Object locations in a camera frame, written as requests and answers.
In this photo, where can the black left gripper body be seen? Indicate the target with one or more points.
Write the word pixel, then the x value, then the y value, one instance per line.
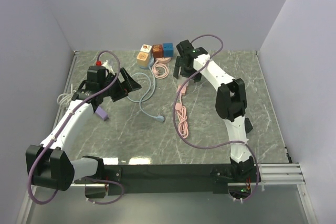
pixel 116 92

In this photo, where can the light blue round socket base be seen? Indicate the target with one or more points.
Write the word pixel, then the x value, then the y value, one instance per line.
pixel 149 65

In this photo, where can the black cube socket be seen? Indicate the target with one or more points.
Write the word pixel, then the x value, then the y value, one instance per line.
pixel 248 125

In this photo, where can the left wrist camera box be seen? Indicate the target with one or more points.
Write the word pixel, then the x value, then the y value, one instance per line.
pixel 95 78

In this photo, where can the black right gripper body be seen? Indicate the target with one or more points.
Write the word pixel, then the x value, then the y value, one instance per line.
pixel 186 71

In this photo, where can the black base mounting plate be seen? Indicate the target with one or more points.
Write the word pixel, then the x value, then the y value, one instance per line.
pixel 177 178

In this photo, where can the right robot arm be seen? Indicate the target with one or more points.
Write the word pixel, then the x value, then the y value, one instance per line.
pixel 230 105

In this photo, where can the pink round socket base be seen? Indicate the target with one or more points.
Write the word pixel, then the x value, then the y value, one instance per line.
pixel 163 60

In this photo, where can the blue cube socket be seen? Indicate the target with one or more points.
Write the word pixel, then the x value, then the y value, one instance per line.
pixel 168 50

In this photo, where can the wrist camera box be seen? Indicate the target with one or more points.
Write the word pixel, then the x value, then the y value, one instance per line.
pixel 185 47
pixel 95 78

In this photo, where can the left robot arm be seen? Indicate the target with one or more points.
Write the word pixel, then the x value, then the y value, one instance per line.
pixel 47 163

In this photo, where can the yellow patterned cube socket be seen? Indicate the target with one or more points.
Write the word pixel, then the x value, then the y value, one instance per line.
pixel 143 58

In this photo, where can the brown patterned cube socket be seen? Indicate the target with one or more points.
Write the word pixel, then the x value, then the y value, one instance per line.
pixel 157 51

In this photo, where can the pink power strip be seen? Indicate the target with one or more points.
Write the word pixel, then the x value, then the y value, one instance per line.
pixel 183 89

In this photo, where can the aluminium rail frame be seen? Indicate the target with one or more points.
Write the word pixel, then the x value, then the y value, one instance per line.
pixel 270 174

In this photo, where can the purple USB power strip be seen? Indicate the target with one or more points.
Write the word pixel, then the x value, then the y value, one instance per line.
pixel 101 113

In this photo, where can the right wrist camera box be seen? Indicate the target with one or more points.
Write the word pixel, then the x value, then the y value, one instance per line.
pixel 185 47

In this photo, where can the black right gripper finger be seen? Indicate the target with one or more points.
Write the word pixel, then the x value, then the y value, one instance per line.
pixel 194 81
pixel 176 70

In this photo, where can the white patterned cube socket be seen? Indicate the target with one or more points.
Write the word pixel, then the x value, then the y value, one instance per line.
pixel 146 48

